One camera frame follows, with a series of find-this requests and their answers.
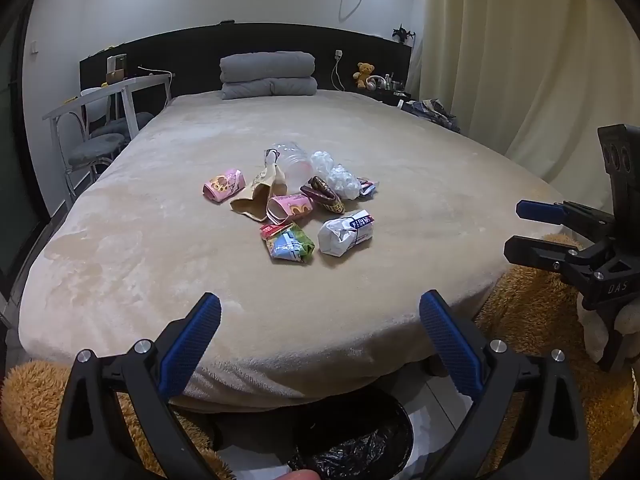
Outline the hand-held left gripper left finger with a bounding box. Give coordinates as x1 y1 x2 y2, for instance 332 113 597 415
52 291 223 480

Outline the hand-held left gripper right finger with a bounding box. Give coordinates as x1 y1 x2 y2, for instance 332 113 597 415
419 290 591 480

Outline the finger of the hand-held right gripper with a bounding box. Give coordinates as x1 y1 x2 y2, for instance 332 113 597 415
503 235 621 291
516 200 616 241

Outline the trash bin with black bag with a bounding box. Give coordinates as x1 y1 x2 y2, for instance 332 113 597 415
287 400 416 477

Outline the pink wrapper doughnut print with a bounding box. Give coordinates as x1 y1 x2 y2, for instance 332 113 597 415
202 167 247 204

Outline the brown paper bag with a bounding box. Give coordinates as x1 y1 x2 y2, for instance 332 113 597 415
230 152 287 223

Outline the pink wrapper yellow print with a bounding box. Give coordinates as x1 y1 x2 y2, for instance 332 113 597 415
266 192 315 226

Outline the person's right leg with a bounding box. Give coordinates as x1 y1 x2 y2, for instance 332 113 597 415
475 232 640 480

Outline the person's leg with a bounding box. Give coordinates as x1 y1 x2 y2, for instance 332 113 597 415
475 232 640 480
0 360 236 480

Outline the bed with beige plush blanket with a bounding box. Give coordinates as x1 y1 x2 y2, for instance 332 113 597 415
17 89 613 413

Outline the green blue snack packet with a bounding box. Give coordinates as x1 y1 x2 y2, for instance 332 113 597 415
259 221 316 263

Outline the pile of clothes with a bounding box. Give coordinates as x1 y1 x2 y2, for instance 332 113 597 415
400 99 463 133

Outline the crumpled white packet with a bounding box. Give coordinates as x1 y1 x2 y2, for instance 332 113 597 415
318 210 376 257

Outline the cream curtain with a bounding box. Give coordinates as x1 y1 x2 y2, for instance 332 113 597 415
405 0 640 196

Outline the person's left leg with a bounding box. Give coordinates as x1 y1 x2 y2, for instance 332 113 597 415
0 360 236 480

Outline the dark bedside table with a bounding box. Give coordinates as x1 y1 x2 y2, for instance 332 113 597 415
350 86 414 107

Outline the crumpled clear plastic wrap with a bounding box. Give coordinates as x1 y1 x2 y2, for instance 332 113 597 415
327 164 362 201
310 150 336 177

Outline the dark brown snack wrapper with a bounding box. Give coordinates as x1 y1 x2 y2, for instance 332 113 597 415
300 176 347 216

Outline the clear plastic bottle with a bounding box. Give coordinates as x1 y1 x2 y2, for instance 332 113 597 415
265 141 313 188

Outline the metal chair grey cushion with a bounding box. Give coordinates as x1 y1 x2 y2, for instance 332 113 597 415
57 88 126 211
92 110 155 141

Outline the brown teddy bear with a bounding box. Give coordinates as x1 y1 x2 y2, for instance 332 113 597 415
353 62 376 89

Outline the white desk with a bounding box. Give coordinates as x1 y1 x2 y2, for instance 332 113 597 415
42 72 173 211

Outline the folded grey quilt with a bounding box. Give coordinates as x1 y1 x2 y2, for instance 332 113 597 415
220 51 318 101

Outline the black headboard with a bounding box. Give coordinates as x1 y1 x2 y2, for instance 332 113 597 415
79 22 416 106

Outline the cardboard box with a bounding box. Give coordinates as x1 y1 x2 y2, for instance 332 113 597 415
106 54 129 84

